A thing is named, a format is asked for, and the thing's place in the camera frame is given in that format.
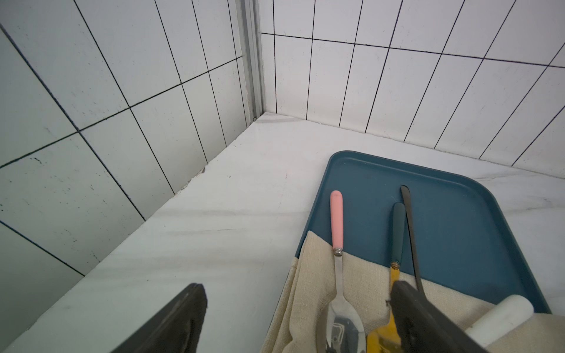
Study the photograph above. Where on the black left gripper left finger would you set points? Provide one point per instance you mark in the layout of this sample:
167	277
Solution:
174	328

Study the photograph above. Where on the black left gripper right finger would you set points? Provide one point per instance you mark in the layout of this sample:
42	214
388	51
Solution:
422	327

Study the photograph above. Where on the teal plastic tray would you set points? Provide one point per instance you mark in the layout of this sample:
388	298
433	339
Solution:
462	239

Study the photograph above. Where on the beige linen cloth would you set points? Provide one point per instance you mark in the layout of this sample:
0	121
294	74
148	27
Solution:
311	286

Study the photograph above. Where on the black slim utensil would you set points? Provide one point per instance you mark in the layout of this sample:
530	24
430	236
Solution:
405	191

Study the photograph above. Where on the green handled gold fork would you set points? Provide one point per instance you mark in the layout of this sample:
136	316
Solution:
386	338

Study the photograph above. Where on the pink handled spoon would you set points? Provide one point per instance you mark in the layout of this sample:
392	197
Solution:
343	331

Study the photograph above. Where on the white handled utensil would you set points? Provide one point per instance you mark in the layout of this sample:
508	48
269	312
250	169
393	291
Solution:
500	320

